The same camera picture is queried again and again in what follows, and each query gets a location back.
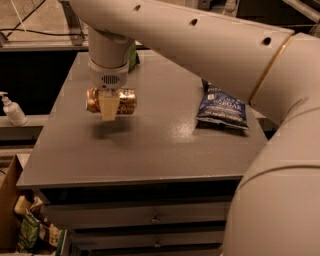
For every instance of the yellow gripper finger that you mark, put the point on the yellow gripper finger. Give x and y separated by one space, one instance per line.
109 103

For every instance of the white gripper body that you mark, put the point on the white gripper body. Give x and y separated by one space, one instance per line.
108 78

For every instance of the orange soda can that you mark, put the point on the orange soda can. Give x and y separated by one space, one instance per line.
126 106

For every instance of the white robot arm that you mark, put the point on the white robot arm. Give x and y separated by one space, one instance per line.
275 210

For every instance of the green snack bag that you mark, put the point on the green snack bag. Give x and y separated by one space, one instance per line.
133 57

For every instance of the white pump bottle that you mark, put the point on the white pump bottle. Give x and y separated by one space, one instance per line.
13 111

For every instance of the grey drawer cabinet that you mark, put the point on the grey drawer cabinet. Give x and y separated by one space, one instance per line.
154 183

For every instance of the blue potato chip bag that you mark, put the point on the blue potato chip bag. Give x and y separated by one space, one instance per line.
219 107

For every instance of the green packet in box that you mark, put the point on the green packet in box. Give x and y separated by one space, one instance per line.
28 234

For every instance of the brown cardboard box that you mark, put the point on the brown cardboard box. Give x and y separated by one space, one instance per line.
11 170

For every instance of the metal rail frame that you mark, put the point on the metal rail frame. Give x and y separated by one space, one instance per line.
47 23

